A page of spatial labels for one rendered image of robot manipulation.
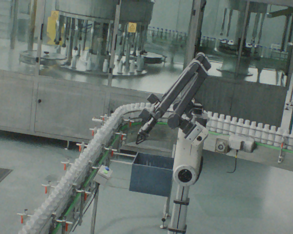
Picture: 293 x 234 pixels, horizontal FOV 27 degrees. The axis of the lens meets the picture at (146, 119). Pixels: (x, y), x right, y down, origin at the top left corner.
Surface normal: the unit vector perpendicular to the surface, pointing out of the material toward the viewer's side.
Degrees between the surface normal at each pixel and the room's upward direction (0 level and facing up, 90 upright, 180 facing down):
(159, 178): 90
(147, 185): 90
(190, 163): 101
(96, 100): 90
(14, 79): 90
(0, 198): 0
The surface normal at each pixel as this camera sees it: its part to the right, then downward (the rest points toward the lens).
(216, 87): -0.12, 0.23
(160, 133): 0.24, 0.23
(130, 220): 0.13, -0.96
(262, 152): -0.42, 0.17
